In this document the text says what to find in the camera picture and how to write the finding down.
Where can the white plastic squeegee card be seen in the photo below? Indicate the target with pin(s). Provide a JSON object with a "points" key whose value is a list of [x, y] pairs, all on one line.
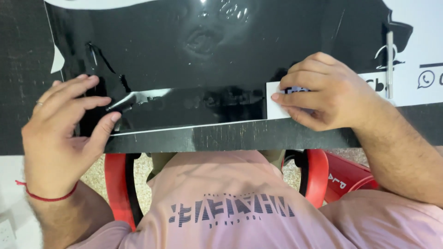
{"points": [[273, 107]]}

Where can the red plastic chair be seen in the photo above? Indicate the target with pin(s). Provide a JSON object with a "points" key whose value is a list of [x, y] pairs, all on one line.
{"points": [[342, 176], [117, 186]]}

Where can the silver craft knife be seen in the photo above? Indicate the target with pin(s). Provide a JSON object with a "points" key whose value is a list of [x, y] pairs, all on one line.
{"points": [[390, 62]]}

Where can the white printed backing sheet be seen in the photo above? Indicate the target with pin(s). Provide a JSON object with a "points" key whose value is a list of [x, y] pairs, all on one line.
{"points": [[422, 41]]}

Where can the pink printed t-shirt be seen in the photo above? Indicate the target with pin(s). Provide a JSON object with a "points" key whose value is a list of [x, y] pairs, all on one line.
{"points": [[235, 214]]}

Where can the person's left hand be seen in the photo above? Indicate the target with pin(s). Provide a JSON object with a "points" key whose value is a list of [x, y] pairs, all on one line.
{"points": [[52, 145]]}

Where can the glossy black vinyl sheet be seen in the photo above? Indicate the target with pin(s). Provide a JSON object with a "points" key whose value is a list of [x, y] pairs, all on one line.
{"points": [[193, 62]]}

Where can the person's right hand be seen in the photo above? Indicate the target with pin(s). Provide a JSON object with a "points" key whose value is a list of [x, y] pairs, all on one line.
{"points": [[332, 93]]}

